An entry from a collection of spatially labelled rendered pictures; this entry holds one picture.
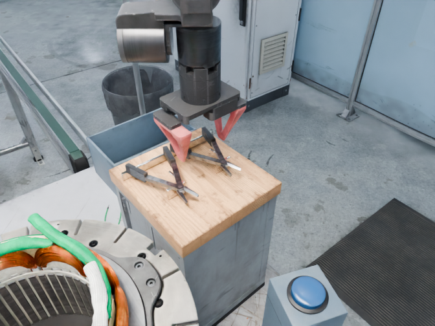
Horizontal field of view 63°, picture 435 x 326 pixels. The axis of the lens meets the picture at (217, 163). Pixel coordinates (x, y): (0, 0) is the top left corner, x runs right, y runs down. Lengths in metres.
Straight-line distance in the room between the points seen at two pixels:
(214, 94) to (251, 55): 2.08
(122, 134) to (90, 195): 0.32
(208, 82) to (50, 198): 0.65
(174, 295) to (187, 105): 0.25
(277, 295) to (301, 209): 1.57
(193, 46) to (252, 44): 2.09
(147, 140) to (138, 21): 0.34
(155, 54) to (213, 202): 0.22
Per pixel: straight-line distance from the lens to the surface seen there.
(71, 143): 1.23
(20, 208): 1.03
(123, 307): 0.35
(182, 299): 0.39
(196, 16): 0.43
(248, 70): 2.61
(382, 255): 1.92
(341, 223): 2.01
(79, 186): 1.02
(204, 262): 0.54
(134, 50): 0.47
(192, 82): 0.48
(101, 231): 0.46
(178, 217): 0.50
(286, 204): 2.03
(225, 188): 0.54
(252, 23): 2.49
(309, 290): 0.47
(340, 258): 1.84
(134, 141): 0.73
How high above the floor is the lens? 1.43
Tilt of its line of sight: 39 degrees down
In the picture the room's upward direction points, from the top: straight up
